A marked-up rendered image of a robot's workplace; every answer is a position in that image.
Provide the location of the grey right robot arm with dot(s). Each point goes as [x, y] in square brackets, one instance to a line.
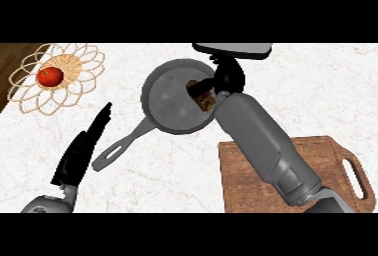
[266, 146]

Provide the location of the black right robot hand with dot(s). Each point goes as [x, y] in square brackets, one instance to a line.
[229, 76]

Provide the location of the grey black appliance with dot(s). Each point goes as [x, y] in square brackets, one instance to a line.
[233, 49]

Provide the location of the brown sweet potato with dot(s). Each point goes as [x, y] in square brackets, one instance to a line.
[204, 98]

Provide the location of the grey frying pan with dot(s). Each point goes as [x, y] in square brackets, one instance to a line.
[171, 100]

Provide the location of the red tomato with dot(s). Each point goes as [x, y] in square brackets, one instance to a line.
[50, 76]

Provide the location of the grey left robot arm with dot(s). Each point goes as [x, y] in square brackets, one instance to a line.
[52, 202]

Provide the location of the brown wooden cutting board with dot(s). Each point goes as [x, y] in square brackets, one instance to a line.
[245, 190]

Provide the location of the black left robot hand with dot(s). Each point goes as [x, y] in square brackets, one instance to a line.
[78, 156]

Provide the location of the dark wooden cabinet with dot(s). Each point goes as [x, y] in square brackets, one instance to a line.
[12, 66]

